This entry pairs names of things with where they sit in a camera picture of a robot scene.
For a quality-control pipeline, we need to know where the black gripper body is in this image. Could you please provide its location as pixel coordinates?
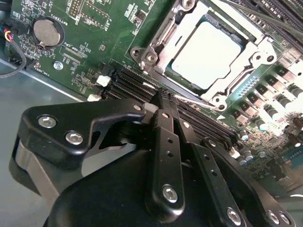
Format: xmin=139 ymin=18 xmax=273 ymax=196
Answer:
xmin=42 ymin=148 xmax=271 ymax=227

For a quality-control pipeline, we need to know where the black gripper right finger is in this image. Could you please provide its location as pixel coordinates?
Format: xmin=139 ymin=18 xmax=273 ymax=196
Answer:
xmin=166 ymin=94 xmax=297 ymax=227

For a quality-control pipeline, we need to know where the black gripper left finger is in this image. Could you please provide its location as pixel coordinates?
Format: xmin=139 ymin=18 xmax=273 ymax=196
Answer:
xmin=9 ymin=90 xmax=187 ymax=225

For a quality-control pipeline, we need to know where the silver green CPU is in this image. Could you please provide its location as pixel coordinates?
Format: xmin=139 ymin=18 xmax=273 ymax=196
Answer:
xmin=169 ymin=21 xmax=245 ymax=91

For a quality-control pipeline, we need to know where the metal socket cover frame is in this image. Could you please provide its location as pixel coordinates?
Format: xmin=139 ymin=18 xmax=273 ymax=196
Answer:
xmin=151 ymin=0 xmax=278 ymax=112

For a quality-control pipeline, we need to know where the thin wire locking lever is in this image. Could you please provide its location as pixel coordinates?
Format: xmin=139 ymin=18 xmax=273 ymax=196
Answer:
xmin=174 ymin=93 xmax=220 ymax=111

